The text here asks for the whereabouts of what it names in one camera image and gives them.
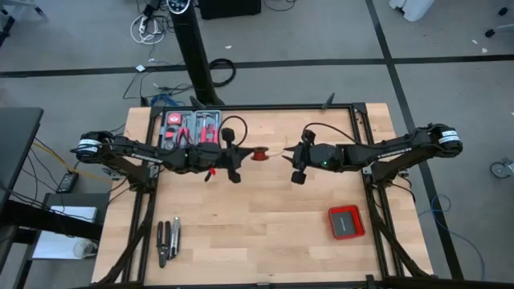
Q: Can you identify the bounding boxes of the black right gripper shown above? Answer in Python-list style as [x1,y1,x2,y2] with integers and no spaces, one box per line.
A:
[282,130,316,185]

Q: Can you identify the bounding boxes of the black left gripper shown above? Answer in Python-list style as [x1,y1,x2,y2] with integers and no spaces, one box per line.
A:
[219,127,255,185]

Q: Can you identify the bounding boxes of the black wire spool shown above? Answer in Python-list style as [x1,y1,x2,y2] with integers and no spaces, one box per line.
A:
[251,146,270,162]

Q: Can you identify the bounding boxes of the grey tool kit case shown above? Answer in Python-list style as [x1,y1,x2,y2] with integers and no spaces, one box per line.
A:
[159,109,223,150]

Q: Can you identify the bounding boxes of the dark grey rectangular block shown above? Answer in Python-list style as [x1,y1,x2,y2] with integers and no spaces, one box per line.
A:
[332,210,358,237]

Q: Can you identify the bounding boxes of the red square tray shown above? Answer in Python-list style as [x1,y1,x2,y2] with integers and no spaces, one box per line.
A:
[328,205,366,241]

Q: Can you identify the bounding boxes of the black tower fan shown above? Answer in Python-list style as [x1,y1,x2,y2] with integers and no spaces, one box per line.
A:
[165,0,226,108]

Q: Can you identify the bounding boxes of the black floor box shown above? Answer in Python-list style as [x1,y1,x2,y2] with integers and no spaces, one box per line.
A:
[198,0,262,20]

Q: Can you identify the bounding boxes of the black power adapter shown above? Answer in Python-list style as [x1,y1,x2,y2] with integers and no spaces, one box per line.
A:
[55,171,80,194]

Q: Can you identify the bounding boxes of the clear plastic cup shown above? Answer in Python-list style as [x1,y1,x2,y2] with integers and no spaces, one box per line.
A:
[72,238,99,259]

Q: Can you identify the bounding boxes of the grey caster wheel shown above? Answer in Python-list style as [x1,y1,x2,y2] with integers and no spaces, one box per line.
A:
[489,157,514,180]

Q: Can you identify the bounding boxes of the black desk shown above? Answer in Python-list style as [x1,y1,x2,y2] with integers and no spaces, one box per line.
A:
[0,106,104,289]

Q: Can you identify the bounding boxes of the office chair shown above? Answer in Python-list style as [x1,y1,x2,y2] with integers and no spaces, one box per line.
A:
[483,6,514,39]

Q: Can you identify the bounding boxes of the red-handled screwdriver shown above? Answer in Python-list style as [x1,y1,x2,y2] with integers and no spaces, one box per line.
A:
[208,113,221,144]

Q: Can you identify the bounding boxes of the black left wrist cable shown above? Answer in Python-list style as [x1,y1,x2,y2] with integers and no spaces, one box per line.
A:
[218,115,249,149]

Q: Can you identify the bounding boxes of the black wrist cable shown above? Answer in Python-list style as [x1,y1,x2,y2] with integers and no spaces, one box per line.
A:
[218,115,249,149]
[303,122,357,145]

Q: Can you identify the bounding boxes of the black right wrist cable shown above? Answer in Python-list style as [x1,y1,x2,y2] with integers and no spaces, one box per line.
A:
[303,122,357,145]

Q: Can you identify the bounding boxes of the red-handled pliers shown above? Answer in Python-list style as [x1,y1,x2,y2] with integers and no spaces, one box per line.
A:
[176,115,193,148]

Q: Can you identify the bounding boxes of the black coiled cable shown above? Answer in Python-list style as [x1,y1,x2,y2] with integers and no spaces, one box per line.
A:
[208,58,237,88]

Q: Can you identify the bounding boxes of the tangled blue cable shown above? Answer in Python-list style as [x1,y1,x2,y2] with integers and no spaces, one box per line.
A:
[150,92,186,108]

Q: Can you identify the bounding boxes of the black wire stripper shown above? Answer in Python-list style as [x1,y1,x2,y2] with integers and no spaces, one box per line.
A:
[156,220,172,269]

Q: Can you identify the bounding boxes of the long blue cable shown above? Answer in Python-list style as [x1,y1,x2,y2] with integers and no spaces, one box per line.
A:
[417,194,487,281]

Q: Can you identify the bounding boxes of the yellow cable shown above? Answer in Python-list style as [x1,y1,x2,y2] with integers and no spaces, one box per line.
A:
[31,140,116,184]

